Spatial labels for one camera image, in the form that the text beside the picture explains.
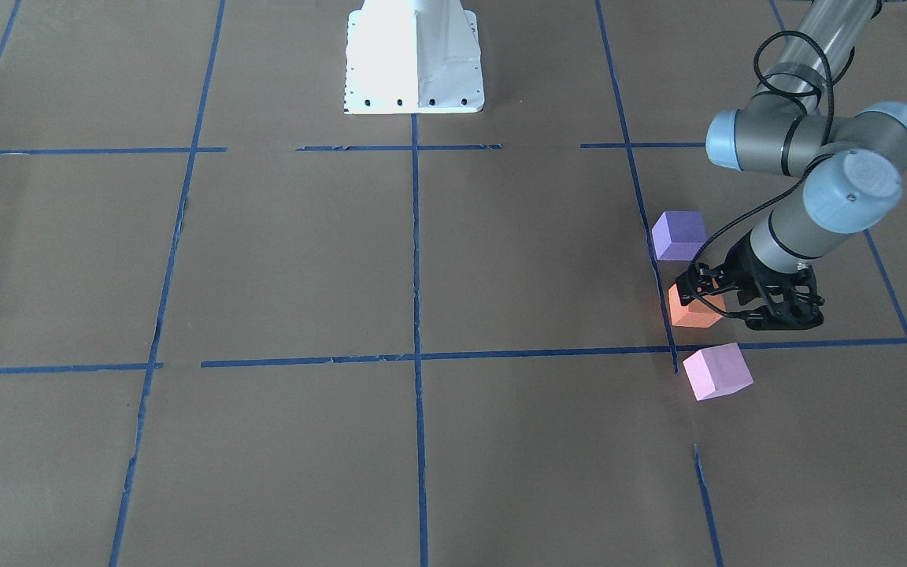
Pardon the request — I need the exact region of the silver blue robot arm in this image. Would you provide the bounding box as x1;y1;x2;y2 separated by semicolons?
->
672;1;907;331

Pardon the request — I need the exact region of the purple foam cube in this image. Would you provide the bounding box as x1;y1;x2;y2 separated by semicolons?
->
650;209;708;261

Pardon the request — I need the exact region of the white pedestal column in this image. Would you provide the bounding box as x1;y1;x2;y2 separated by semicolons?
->
343;1;486;115

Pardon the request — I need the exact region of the pink foam cube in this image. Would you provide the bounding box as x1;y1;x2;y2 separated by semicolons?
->
683;343;753;401

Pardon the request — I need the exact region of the orange foam cube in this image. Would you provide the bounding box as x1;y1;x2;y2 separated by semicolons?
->
667;283;724;328

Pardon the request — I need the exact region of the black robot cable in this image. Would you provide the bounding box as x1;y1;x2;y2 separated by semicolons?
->
690;30;836;320

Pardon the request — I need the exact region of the brown paper table cover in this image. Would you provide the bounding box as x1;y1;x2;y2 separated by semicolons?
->
0;1;907;566

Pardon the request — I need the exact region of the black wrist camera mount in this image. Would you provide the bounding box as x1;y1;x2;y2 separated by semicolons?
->
737;268;824;332

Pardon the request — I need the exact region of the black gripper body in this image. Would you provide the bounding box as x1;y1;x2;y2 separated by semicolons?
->
713;233;801;309

